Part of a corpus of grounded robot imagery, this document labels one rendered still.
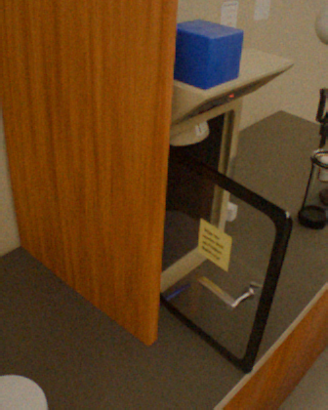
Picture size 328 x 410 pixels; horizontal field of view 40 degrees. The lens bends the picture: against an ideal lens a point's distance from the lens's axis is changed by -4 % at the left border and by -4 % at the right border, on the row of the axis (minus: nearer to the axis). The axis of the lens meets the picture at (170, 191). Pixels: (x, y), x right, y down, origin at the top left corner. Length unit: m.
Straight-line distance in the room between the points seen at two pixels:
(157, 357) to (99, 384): 0.14
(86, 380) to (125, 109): 0.56
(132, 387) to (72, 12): 0.73
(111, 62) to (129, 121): 0.10
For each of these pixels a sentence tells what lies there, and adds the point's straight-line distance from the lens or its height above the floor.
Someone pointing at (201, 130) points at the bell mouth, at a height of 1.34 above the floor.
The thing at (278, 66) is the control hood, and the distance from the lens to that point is 0.97.
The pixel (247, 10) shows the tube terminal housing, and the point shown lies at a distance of 1.03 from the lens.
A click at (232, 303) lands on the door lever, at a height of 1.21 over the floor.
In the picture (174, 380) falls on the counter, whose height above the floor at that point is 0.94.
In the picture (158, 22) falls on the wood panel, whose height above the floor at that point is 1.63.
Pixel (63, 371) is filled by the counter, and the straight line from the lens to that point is 1.04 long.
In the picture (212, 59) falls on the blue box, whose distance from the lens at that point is 0.76.
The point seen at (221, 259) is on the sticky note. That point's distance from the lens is 0.85.
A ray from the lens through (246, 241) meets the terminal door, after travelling 0.78.
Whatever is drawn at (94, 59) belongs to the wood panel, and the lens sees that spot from 0.81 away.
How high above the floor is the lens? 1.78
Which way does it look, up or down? 33 degrees down
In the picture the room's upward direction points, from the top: 4 degrees clockwise
